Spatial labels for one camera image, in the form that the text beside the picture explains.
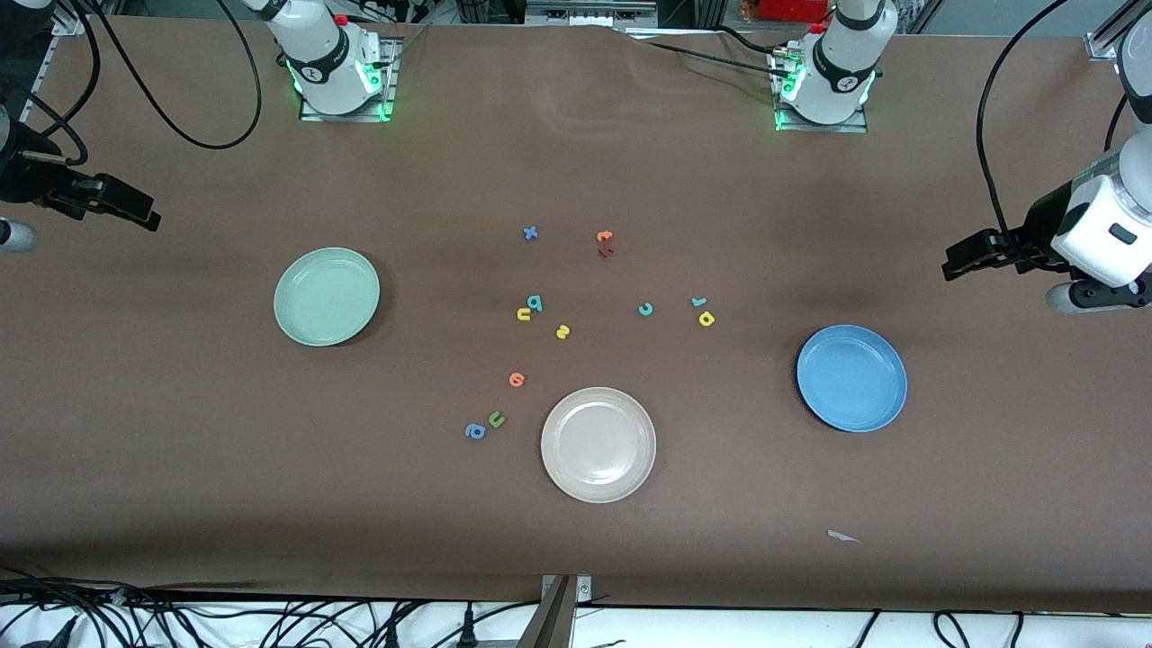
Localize blue plate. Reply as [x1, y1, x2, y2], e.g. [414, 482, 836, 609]
[796, 325, 908, 434]

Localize green plate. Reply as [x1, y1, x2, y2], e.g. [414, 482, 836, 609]
[274, 247, 382, 347]

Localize red box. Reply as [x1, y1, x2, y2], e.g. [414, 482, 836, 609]
[760, 0, 833, 23]

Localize brown table cover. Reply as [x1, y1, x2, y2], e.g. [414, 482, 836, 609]
[0, 16, 1152, 613]

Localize beige plate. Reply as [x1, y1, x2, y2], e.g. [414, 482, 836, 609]
[540, 387, 657, 504]

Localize grey metal box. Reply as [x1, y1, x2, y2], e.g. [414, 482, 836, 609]
[525, 0, 660, 28]

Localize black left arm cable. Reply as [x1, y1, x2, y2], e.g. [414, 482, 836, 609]
[978, 0, 1068, 237]

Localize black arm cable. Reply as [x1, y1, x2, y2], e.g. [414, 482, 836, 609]
[0, 0, 263, 168]
[978, 0, 1068, 237]

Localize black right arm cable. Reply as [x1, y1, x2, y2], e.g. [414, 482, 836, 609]
[0, 0, 263, 168]

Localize black cable on table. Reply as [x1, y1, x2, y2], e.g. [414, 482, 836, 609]
[621, 27, 786, 80]

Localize black cable bundle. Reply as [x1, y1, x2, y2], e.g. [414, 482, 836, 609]
[0, 565, 433, 648]

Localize metal bracket with beam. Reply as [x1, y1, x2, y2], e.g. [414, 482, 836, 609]
[517, 574, 593, 648]

